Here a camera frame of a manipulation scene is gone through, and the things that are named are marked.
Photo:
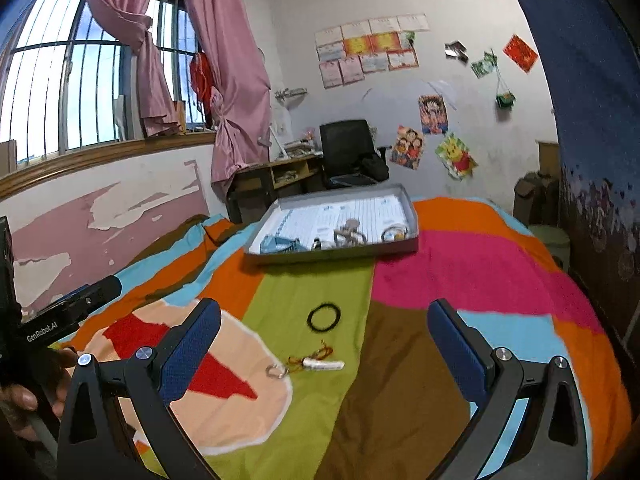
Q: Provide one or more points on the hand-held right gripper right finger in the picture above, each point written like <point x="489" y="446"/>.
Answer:
<point x="455" y="345"/>

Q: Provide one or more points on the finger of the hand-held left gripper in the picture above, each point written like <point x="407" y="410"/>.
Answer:
<point x="102" y="290"/>

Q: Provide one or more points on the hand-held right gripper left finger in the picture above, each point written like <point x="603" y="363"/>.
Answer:
<point x="197" y="340"/>

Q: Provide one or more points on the blue wrist watch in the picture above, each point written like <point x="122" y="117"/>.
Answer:
<point x="282" y="246"/>

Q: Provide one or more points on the grey shallow tray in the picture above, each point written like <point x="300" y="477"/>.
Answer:
<point x="330" y="258"/>

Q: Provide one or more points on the silver geometric frame pendant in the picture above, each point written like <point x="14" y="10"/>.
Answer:
<point x="350" y="235"/>

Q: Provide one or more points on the small silver clip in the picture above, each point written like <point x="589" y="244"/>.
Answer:
<point x="320" y="244"/>

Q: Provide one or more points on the person's left hand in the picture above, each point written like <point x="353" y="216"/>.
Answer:
<point x="20" y="400"/>

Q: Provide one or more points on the wooden window sill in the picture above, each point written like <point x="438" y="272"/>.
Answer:
<point x="100" y="157"/>

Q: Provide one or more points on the green bin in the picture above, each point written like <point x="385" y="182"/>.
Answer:
<point x="550" y="245"/>

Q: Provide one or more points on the colourful patchwork blanket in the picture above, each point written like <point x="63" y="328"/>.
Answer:
<point x="320" y="435"/>

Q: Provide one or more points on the cardboard piece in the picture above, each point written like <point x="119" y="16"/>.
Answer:
<point x="7" y="156"/>

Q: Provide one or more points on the wooden desk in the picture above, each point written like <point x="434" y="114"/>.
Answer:
<point x="255" y="175"/>

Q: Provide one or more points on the white printed paper sheet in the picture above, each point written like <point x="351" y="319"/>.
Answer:
<point x="320" y="215"/>

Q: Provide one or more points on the yellow bear poster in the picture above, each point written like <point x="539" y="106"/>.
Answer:
<point x="456" y="156"/>

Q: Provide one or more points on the black bag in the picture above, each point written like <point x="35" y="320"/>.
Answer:
<point x="375" y="167"/>

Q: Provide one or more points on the cartoon family poster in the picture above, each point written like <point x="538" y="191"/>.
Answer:
<point x="407" y="147"/>

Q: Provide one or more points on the wooden cabinet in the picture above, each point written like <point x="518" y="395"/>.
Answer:
<point x="548" y="157"/>

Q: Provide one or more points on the barred window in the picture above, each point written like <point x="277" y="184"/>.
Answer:
<point x="50" y="85"/>

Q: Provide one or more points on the white desk lamp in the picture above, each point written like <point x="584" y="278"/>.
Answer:
<point x="276" y="142"/>

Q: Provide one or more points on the stack of papers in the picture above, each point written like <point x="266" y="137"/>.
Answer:
<point x="302" y="149"/>

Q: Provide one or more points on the black office chair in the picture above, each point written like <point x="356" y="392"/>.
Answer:
<point x="345" y="145"/>

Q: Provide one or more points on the anime character poster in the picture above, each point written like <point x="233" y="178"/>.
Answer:
<point x="433" y="114"/>

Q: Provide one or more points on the short tied pink curtain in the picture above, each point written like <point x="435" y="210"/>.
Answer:
<point x="145" y="60"/>

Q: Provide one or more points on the red hanging ornament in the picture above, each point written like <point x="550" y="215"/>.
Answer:
<point x="201" y="77"/>

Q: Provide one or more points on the small green hanging bag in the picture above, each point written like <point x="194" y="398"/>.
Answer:
<point x="505" y="100"/>

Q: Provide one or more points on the long tied pink curtain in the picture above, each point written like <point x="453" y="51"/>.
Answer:
<point x="232" y="70"/>

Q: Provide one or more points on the blue printed hanging cloth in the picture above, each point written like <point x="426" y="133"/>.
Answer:
<point x="595" y="110"/>

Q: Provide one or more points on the black and white photo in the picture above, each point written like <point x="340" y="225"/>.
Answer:
<point x="455" y="51"/>

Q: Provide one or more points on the red paper envelope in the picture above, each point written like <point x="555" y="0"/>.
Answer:
<point x="520" y="52"/>

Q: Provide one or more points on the metal wall rack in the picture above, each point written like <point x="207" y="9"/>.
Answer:
<point x="291" y="93"/>

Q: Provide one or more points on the green wall photos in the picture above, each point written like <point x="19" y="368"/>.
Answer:
<point x="484" y="65"/>

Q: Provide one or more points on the group of wall certificates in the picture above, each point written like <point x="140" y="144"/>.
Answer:
<point x="370" y="50"/>

